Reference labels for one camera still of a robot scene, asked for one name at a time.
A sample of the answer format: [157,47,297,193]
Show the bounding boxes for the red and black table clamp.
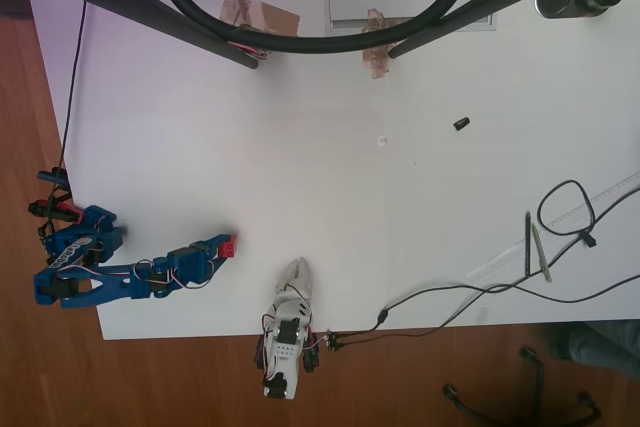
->
[28,199,84,224]

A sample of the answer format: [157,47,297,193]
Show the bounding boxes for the thin black cable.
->
[55,0,88,174]

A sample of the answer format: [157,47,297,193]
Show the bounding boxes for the red cube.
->
[218,235,240,260]

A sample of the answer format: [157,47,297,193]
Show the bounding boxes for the wide brown tape piece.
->
[219,0,302,39]

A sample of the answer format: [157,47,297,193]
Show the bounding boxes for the blue jeans leg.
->
[541,320,640,381]

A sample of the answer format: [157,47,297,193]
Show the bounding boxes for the green pencil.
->
[530,222,554,284]

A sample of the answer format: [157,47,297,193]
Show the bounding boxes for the black cable with inline box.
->
[327,274,640,343]

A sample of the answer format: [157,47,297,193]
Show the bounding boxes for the crumpled brown tape piece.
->
[360,8,402,80]

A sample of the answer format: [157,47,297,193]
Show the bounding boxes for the black looped cable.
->
[343,179,640,349]

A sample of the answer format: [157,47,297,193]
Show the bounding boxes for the black chair base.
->
[441,345,604,427]

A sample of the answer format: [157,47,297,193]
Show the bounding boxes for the thick black hose loop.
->
[145,0,484,55]

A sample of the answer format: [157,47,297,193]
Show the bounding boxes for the clear plastic ruler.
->
[466,171,640,289]

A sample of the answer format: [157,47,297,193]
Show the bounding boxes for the black pen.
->
[524,210,533,278]

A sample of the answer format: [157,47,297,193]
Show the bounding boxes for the red white wire bundle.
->
[228,39,272,62]

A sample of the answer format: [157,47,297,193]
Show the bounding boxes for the blue table clamp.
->
[37,166,71,186]

